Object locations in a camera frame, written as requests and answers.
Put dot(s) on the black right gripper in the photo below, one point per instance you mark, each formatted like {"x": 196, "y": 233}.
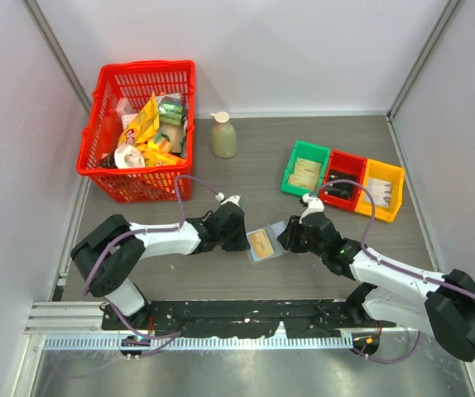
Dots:
{"x": 289, "y": 237}

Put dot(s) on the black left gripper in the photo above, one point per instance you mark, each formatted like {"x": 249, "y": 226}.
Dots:
{"x": 241, "y": 244}

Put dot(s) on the grey card holder wallet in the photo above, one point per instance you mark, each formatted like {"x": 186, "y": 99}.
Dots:
{"x": 273, "y": 230}

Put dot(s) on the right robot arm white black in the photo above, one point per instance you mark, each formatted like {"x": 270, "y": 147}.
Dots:
{"x": 439, "y": 305}

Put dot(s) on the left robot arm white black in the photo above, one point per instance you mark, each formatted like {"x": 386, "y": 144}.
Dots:
{"x": 110, "y": 252}

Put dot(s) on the cards in green bin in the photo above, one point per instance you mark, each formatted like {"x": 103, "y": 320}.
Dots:
{"x": 305, "y": 175}

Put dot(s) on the cards in yellow bin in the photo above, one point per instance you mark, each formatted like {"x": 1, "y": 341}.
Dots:
{"x": 380, "y": 191}

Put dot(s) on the red plastic bin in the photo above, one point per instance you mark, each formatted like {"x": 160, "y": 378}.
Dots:
{"x": 343, "y": 169}

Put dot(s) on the black item in red bin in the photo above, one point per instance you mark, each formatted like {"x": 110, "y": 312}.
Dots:
{"x": 341, "y": 189}

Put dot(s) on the green plastic bin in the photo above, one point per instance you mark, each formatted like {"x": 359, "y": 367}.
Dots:
{"x": 308, "y": 151}

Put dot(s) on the yellow plastic bin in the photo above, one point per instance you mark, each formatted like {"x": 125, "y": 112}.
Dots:
{"x": 394, "y": 174}

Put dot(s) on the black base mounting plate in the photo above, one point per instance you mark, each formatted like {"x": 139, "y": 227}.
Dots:
{"x": 250, "y": 319}

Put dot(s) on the green soap dispenser bottle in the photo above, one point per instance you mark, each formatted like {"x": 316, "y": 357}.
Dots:
{"x": 224, "y": 137}

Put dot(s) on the white paper roll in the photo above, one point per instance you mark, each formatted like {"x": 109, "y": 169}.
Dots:
{"x": 128, "y": 157}

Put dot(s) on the red plastic shopping basket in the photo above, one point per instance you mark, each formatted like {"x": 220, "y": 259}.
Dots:
{"x": 136, "y": 81}

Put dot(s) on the yellow snack bag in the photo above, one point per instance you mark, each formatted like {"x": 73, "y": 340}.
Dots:
{"x": 160, "y": 143}

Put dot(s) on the green snack packet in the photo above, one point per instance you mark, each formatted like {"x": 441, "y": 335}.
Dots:
{"x": 171, "y": 108}

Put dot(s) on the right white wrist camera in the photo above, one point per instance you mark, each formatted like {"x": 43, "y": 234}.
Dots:
{"x": 311, "y": 204}

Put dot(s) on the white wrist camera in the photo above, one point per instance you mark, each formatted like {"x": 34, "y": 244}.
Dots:
{"x": 232, "y": 199}
{"x": 311, "y": 204}

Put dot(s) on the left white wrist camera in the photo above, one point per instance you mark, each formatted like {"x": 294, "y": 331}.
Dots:
{"x": 232, "y": 199}

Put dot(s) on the white slotted cable duct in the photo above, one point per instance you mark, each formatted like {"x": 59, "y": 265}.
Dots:
{"x": 121, "y": 341}

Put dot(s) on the aluminium frame rail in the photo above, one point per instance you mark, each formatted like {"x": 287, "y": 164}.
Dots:
{"x": 64, "y": 317}

